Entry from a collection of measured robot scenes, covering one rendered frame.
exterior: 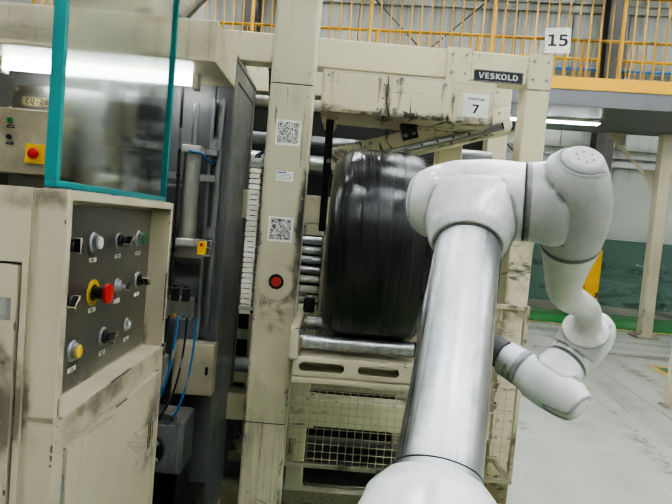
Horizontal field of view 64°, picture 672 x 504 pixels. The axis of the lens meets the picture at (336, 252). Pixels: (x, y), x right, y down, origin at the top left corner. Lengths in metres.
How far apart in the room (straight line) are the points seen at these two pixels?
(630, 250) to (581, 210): 10.51
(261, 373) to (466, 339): 1.08
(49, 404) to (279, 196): 0.91
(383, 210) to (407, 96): 0.62
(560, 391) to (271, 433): 0.88
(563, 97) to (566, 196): 6.36
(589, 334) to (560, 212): 0.53
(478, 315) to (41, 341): 0.67
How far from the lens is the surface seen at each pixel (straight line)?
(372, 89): 1.95
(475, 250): 0.80
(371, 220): 1.43
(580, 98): 7.29
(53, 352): 0.97
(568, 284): 1.04
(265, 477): 1.82
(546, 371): 1.34
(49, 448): 1.02
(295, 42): 1.72
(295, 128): 1.65
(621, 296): 11.41
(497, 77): 2.37
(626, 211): 11.44
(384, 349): 1.60
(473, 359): 0.70
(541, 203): 0.89
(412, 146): 2.06
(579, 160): 0.89
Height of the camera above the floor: 1.25
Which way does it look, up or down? 3 degrees down
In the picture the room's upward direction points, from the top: 5 degrees clockwise
